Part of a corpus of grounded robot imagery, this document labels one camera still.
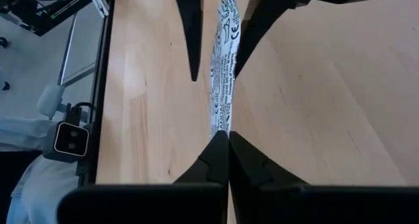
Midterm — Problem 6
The silver printed foil packet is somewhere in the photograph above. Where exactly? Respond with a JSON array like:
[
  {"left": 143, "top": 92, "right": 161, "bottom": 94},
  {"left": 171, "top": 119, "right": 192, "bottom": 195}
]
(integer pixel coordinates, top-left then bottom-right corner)
[{"left": 208, "top": 0, "right": 242, "bottom": 140}]

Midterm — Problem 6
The black equipment rack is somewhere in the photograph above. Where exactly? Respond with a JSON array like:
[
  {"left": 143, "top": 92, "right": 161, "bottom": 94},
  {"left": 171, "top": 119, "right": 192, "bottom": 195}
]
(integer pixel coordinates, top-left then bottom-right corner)
[{"left": 0, "top": 0, "right": 94, "bottom": 37}]

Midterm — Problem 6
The white plastic part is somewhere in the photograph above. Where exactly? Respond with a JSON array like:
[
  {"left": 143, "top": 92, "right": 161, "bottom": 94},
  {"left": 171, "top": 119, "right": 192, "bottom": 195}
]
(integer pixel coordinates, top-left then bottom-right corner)
[{"left": 36, "top": 84, "right": 66, "bottom": 119}]

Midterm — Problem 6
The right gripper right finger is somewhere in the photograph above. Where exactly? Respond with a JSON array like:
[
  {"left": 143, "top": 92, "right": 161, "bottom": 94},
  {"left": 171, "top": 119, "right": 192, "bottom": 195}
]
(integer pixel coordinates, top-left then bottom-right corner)
[{"left": 228, "top": 130, "right": 419, "bottom": 224}]

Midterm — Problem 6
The table-level camera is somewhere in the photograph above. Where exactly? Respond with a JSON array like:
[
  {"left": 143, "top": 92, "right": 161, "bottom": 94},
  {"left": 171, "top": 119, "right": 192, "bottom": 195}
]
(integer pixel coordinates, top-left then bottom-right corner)
[{"left": 42, "top": 101, "right": 96, "bottom": 163}]

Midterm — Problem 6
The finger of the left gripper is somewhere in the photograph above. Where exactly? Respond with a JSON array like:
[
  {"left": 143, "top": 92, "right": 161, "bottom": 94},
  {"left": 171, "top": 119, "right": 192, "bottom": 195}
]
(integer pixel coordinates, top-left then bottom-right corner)
[
  {"left": 233, "top": 0, "right": 393, "bottom": 77},
  {"left": 172, "top": 0, "right": 203, "bottom": 83}
]

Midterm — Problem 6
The person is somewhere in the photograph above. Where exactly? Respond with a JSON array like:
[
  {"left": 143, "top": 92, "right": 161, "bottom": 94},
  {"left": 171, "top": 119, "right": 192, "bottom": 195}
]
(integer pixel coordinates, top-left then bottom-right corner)
[{"left": 0, "top": 115, "right": 81, "bottom": 224}]

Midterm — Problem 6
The silver aluminium bar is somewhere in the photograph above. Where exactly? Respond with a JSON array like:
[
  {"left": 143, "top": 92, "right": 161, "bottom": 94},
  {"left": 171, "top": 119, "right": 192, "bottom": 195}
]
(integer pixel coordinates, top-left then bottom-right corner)
[{"left": 85, "top": 0, "right": 111, "bottom": 18}]

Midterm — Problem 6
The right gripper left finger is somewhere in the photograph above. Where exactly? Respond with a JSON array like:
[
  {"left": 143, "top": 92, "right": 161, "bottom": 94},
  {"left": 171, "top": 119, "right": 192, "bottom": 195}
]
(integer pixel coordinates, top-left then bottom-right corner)
[{"left": 57, "top": 130, "right": 229, "bottom": 224}]

